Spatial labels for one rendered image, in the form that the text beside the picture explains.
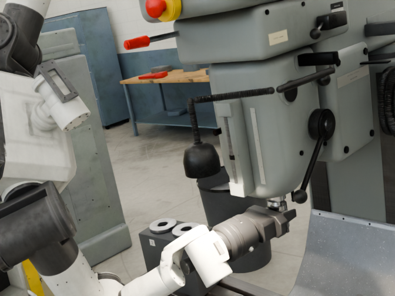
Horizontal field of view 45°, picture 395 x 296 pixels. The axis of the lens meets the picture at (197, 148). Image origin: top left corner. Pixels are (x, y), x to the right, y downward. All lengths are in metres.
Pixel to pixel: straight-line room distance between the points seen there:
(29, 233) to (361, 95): 0.81
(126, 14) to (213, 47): 7.37
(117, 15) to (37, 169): 7.61
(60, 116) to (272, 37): 0.43
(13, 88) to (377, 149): 0.95
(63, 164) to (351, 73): 0.67
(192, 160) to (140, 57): 7.36
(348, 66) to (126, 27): 7.36
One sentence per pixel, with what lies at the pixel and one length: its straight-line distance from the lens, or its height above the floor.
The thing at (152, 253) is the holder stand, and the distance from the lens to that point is 1.58.
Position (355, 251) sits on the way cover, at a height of 0.97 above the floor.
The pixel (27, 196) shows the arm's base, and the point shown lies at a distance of 0.98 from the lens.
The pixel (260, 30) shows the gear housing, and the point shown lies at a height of 1.69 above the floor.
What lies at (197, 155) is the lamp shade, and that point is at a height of 1.48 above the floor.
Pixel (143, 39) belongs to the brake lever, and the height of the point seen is 1.70.
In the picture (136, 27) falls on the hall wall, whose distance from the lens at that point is 8.20.
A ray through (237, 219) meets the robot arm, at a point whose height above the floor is 1.28.
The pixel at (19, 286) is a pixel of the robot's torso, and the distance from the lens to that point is 1.43.
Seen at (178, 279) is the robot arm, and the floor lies 1.20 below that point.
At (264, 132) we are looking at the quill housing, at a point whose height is 1.48.
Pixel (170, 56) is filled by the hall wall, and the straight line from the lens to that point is 7.67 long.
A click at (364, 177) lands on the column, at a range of 1.48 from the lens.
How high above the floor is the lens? 1.75
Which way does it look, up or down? 16 degrees down
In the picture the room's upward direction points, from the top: 11 degrees counter-clockwise
